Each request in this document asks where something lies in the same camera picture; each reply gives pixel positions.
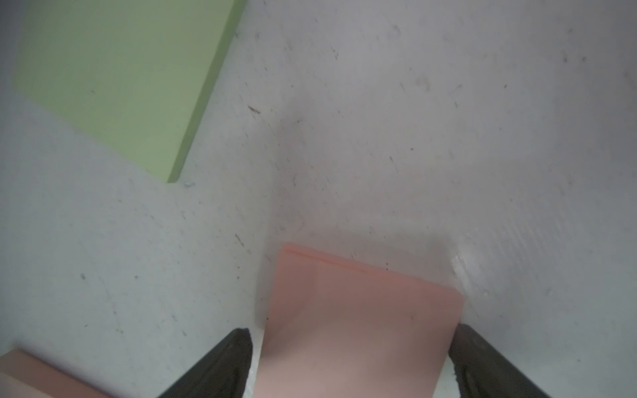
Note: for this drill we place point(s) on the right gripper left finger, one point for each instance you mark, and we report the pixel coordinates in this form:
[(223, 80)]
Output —
[(221, 373)]

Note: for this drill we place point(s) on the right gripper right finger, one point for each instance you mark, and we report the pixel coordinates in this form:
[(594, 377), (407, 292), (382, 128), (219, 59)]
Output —
[(482, 371)]

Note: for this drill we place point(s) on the pink sticky note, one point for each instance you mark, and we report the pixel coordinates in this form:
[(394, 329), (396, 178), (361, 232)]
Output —
[(23, 375), (341, 328)]

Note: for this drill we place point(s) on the green sticky note lower right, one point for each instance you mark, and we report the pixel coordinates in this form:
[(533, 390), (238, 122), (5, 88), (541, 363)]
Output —
[(135, 75)]

